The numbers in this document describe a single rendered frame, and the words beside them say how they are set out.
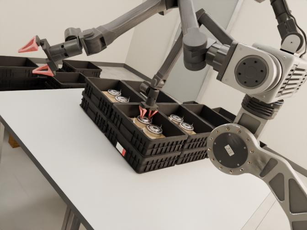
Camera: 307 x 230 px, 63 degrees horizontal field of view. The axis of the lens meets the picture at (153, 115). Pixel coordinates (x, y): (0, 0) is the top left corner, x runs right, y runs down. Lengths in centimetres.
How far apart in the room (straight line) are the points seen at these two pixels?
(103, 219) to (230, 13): 405
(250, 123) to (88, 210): 75
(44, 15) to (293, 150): 441
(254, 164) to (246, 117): 19
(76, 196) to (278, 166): 81
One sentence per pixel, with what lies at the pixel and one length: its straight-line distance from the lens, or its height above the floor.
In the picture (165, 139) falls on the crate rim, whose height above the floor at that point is 92.
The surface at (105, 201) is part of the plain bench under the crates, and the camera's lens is 120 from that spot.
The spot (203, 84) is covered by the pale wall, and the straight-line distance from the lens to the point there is 471.
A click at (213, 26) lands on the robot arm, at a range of 140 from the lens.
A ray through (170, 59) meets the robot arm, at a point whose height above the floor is 128.
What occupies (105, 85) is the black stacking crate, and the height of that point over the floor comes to 88.
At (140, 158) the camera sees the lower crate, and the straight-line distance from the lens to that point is 134.
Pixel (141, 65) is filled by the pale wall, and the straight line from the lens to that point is 565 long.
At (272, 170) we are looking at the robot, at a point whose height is 115.
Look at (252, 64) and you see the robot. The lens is 75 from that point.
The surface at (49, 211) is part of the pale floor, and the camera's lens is 207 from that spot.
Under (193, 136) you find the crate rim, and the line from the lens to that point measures 150.
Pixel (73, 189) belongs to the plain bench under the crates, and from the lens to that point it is 122.
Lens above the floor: 153
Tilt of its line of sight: 23 degrees down
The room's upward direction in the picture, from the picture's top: 20 degrees clockwise
